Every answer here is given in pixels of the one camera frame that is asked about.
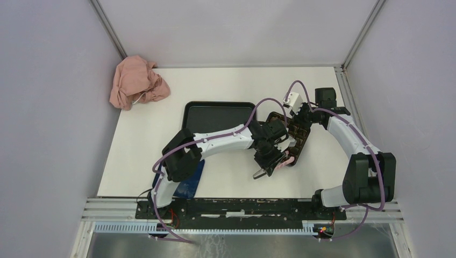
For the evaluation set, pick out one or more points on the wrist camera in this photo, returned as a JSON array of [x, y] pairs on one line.
[[286, 143], [294, 102]]

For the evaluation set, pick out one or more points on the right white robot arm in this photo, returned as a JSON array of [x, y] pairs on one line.
[[369, 179]]

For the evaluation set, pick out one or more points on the blue tin lid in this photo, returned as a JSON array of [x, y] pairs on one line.
[[186, 189]]

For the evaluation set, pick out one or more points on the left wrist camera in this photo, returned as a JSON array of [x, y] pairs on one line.
[[286, 143]]

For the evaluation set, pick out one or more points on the pink cat paw tongs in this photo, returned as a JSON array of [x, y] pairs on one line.
[[286, 160]]

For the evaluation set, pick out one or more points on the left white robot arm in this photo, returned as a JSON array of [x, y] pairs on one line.
[[181, 156]]

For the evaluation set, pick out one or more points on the black chocolate tray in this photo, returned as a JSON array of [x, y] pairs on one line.
[[207, 116]]

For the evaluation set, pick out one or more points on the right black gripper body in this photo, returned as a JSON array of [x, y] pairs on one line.
[[305, 116]]

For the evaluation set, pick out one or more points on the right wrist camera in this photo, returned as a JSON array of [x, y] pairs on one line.
[[294, 102]]

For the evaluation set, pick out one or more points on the blue chocolate box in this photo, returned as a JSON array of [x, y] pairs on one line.
[[300, 135]]

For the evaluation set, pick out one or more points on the pink cloth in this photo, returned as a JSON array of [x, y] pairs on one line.
[[135, 81]]

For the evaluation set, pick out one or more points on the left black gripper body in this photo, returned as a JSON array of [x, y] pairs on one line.
[[267, 157]]

